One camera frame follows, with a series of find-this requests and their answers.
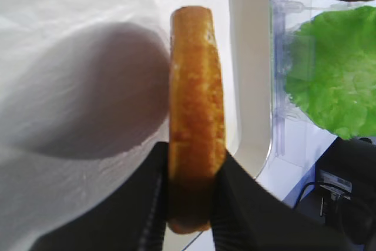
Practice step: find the green lettuce leaf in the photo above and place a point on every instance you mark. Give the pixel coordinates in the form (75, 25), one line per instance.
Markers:
(332, 73)

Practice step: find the white serving tray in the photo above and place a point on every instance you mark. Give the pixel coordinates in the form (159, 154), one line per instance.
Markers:
(84, 86)

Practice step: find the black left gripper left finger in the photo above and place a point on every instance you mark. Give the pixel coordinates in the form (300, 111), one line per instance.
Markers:
(133, 217)

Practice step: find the clear acrylic food rack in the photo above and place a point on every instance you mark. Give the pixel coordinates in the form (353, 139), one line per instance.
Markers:
(286, 17)

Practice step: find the golden bread slice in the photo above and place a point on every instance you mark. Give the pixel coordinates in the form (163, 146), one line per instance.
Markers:
(197, 131)

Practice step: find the black device with cable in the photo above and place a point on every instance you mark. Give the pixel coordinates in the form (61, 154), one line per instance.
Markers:
(344, 190)

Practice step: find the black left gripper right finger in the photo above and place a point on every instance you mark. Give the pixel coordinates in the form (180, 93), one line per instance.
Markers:
(246, 217)

